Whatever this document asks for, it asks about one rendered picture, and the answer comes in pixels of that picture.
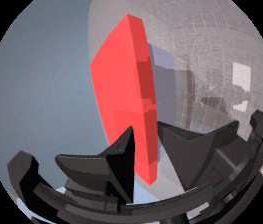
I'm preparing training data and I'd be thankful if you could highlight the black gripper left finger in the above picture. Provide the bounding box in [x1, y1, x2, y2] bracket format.
[54, 125, 135, 204]

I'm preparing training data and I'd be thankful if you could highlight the red lid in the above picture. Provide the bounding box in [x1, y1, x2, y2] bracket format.
[90, 15, 158, 185]

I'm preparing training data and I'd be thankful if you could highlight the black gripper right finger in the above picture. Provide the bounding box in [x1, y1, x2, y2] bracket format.
[156, 121, 240, 192]

